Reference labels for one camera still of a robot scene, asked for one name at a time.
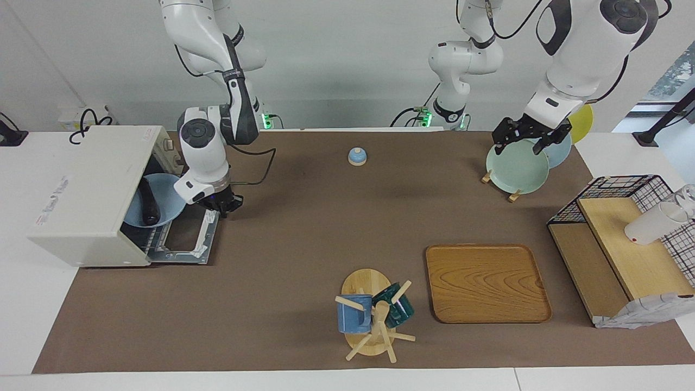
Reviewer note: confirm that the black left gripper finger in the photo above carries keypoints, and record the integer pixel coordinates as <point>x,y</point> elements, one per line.
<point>540,146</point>
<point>497,149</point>

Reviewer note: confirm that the blue mug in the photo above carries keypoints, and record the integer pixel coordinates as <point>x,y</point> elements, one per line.
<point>350,320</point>

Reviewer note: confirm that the mint green plate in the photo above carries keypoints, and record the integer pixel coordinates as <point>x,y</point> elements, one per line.
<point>516,171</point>

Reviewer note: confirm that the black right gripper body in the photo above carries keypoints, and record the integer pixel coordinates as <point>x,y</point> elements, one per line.
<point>214,200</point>

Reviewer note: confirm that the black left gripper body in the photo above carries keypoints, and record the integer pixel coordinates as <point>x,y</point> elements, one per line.
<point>526,129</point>

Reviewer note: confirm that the white cup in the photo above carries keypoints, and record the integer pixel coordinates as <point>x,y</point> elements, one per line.
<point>646,228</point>

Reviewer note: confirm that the clear drinking glass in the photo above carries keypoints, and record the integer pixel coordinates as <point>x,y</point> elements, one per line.
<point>688,195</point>

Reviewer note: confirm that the dark purple eggplant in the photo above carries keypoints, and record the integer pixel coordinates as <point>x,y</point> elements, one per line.
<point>149,206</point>

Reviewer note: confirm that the white wall socket box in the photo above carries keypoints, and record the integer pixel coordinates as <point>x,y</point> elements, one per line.
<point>68,117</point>

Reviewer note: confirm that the light blue plate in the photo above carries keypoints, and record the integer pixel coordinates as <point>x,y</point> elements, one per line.
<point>165,198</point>

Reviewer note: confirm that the yellow plate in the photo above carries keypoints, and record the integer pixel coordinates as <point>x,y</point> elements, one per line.
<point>583,122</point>

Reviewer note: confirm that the square wooden tray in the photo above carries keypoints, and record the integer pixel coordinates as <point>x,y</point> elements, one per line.
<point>488,282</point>

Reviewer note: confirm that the wooden plate rack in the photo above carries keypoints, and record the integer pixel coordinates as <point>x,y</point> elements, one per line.
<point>514,196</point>

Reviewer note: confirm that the wooden mug tree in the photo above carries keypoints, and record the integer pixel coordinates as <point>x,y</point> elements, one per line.
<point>364,282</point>

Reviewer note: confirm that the wooden two-level shelf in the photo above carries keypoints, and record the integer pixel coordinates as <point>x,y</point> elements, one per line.
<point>635,260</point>

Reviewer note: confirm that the black angled stand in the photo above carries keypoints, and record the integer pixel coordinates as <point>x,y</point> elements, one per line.
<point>665,117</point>

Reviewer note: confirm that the dark green mug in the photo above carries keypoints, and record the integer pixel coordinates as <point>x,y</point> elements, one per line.
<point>400,312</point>

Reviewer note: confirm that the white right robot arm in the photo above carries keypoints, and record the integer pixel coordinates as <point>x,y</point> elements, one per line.
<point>203,152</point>

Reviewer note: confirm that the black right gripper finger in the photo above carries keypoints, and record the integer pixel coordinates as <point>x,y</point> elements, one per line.
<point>237,205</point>
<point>222,213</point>

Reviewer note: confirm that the crumpled grey cloth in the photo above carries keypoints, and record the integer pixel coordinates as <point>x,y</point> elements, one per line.
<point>640,312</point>

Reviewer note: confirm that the small blue wooden-based bell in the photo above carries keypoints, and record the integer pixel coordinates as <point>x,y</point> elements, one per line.
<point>357,156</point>

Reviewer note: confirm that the brown table mat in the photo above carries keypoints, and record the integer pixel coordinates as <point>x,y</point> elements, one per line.
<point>298,298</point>

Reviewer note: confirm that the white toaster oven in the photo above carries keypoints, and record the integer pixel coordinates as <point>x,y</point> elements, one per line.
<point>87,190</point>

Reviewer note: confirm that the pale blue racked plate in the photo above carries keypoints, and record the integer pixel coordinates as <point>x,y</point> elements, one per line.
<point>562,152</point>

